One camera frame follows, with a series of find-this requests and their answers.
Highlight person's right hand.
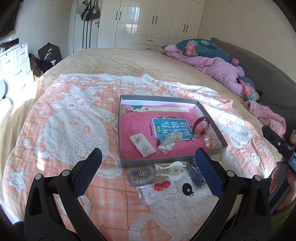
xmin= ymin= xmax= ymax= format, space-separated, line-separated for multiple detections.
xmin=268 ymin=129 xmax=296 ymax=212

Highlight white wardrobe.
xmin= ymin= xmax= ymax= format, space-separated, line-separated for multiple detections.
xmin=98 ymin=0 xmax=205 ymax=52

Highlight white chair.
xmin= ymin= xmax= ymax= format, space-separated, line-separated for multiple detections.
xmin=0 ymin=80 xmax=12 ymax=118

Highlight grey cardboard tray box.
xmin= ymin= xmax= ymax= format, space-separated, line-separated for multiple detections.
xmin=118 ymin=95 xmax=227 ymax=168

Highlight gold bow earrings card bag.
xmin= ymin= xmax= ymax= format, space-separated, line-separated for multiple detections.
xmin=129 ymin=133 xmax=156 ymax=157

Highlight pink purple duvet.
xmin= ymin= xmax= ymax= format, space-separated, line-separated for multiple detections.
xmin=161 ymin=45 xmax=244 ymax=97

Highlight cream hair claw clip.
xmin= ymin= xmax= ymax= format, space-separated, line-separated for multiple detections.
xmin=154 ymin=161 xmax=187 ymax=181

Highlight black beads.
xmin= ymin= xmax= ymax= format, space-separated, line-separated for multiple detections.
xmin=188 ymin=158 xmax=206 ymax=188

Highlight pink knitted cloth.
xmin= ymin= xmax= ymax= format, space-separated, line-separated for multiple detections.
xmin=245 ymin=100 xmax=287 ymax=137

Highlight dark grey headboard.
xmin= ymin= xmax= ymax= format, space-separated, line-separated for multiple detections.
xmin=211 ymin=37 xmax=295 ymax=143

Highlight white drawer dresser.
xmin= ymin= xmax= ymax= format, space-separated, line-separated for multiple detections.
xmin=1 ymin=42 xmax=34 ymax=101

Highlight red ball earrings bag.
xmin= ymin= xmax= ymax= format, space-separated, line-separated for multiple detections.
xmin=140 ymin=179 xmax=178 ymax=205

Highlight white door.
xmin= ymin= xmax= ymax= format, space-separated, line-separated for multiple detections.
xmin=70 ymin=1 xmax=101 ymax=53

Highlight dark red strap wristwatch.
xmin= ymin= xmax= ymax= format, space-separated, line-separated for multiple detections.
xmin=192 ymin=116 xmax=210 ymax=137

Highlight beige bed cover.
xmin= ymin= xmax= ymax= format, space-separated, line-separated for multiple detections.
xmin=1 ymin=48 xmax=281 ymax=192

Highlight teal floral pillow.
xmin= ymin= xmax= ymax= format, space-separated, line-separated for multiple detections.
xmin=177 ymin=39 xmax=260 ymax=101

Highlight bags hanging on door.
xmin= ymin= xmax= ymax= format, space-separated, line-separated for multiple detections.
xmin=75 ymin=1 xmax=101 ymax=21

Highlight black bag on floor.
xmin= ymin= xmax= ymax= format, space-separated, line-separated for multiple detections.
xmin=38 ymin=42 xmax=63 ymax=73

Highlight small gold jewelry clear bag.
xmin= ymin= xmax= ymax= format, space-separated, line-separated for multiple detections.
xmin=159 ymin=132 xmax=182 ymax=155

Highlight pearl clear hair clip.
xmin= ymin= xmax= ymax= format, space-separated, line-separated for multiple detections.
xmin=203 ymin=135 xmax=218 ymax=150

